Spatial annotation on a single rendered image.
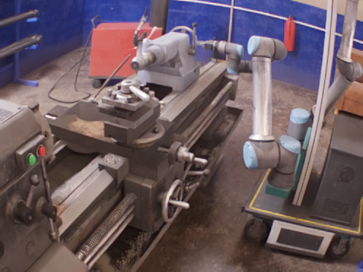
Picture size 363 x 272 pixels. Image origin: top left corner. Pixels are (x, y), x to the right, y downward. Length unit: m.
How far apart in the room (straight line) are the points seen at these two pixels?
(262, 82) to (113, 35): 2.80
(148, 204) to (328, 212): 1.18
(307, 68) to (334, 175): 3.56
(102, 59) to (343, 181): 3.39
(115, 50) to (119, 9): 1.85
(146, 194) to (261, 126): 0.76
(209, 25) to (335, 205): 4.07
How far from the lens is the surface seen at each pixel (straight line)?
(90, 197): 1.59
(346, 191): 2.35
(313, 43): 5.61
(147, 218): 1.83
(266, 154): 2.18
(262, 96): 2.17
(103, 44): 4.74
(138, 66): 2.21
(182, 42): 2.63
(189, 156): 1.79
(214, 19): 5.83
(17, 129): 1.08
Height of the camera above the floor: 1.78
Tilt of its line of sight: 27 degrees down
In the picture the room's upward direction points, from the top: 5 degrees clockwise
